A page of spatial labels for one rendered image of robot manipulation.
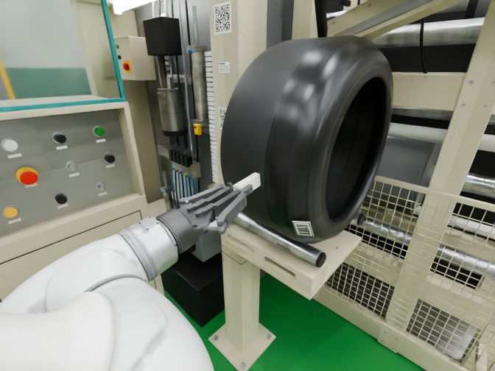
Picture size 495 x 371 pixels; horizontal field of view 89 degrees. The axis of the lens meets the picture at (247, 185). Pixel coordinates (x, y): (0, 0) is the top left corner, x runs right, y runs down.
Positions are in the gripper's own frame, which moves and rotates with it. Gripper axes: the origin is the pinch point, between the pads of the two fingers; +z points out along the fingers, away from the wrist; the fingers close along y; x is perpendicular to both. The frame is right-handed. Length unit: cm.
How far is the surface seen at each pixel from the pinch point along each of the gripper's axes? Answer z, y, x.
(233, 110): 8.1, 10.2, -13.1
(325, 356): 36, -7, 121
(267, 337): 23, 21, 118
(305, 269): 10.7, -8.4, 30.2
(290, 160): 5.4, -7.5, -5.7
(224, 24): 27, 31, -31
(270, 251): 10.2, 3.6, 30.1
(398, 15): 67, -5, -28
